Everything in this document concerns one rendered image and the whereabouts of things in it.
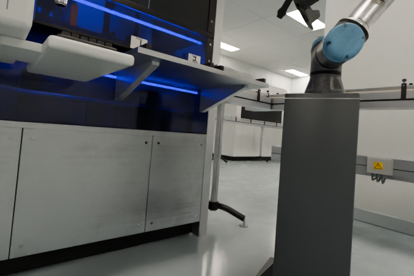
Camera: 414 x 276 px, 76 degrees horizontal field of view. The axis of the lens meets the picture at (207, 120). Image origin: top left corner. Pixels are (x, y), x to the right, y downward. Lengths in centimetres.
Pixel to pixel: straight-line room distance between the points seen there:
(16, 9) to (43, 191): 76
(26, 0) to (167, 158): 98
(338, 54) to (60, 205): 120
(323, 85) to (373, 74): 150
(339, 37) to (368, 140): 161
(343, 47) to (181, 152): 94
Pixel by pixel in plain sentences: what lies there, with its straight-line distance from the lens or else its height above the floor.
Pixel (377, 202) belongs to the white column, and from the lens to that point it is 253.
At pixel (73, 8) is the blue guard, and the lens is 132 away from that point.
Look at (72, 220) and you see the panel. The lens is 132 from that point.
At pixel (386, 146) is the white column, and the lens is 248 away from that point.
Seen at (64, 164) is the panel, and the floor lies 44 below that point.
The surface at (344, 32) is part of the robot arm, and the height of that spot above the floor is 98.
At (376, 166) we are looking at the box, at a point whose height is 50.
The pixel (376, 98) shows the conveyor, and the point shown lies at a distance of 188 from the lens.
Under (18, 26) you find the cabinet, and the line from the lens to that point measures 70.
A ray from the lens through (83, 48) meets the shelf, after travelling 70.
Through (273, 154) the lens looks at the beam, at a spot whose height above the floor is 48.
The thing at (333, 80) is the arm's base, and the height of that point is 85.
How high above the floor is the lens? 62
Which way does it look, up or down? 2 degrees up
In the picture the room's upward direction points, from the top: 5 degrees clockwise
